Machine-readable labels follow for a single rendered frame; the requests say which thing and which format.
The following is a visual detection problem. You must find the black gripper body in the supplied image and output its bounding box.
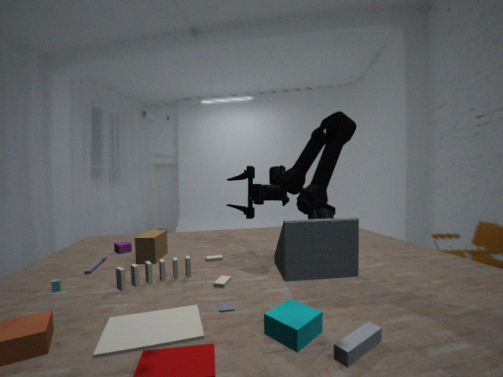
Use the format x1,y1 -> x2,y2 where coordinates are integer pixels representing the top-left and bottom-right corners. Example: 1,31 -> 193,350
245,166 -> 270,218

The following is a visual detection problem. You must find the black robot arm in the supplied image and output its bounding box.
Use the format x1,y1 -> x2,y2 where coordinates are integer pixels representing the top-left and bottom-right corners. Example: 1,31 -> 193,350
250,111 -> 357,219

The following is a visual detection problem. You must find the small purple block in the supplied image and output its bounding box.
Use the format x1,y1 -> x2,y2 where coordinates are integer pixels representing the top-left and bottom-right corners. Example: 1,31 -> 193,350
114,242 -> 132,254

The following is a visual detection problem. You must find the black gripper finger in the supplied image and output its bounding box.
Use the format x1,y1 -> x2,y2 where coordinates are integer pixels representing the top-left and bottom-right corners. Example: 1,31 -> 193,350
226,204 -> 245,215
227,170 -> 247,181

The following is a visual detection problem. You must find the red box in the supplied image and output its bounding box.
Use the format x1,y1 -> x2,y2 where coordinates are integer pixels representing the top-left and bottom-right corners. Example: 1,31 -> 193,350
134,344 -> 215,377

